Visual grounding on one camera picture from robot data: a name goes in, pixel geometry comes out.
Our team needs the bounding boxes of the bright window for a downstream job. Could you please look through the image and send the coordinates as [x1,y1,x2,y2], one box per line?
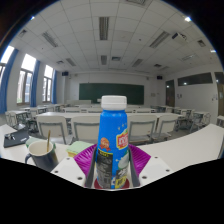
[0,45,16,84]
[16,53,37,105]
[42,64,54,103]

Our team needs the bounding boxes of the ceiling projector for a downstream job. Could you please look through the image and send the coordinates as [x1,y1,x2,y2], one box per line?
[171,32,188,43]

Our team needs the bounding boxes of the dark grey mug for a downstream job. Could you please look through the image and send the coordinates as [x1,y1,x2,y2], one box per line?
[24,139,60,173]

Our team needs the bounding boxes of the ceiling light panels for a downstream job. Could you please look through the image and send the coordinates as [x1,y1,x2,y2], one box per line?
[16,0,221,73]

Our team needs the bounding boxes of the dark green chalkboard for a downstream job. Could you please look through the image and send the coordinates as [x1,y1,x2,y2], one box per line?
[78,82,145,106]

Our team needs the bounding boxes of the bunch of keys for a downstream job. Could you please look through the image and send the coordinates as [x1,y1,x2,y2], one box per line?
[4,133,17,141]

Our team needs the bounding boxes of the green and yellow sponge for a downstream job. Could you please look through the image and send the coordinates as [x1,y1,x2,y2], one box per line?
[65,140,95,158]

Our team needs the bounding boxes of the blue white-capped drink bottle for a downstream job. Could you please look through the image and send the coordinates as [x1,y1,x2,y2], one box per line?
[95,95,130,190]

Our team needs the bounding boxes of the dark door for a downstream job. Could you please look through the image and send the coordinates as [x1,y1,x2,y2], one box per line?
[165,79,176,108]

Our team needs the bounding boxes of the thin wooden stir stick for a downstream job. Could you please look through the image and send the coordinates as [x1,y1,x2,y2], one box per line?
[45,129,52,153]

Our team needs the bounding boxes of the grey classroom chairs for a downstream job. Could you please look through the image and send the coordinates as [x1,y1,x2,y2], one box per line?
[4,104,224,144]

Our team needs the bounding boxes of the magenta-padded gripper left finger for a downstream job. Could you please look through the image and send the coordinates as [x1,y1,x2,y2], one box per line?
[50,143,100,189]

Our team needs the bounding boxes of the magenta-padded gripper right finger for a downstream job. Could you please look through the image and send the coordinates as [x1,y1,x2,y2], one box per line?
[127,143,174,188]

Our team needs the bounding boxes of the dark high wall window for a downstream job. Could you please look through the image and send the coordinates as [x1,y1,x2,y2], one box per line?
[177,72,213,87]

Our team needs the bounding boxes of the blue curtain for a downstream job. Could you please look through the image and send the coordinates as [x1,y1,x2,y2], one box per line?
[0,48,19,114]
[51,69,58,104]
[30,59,41,108]

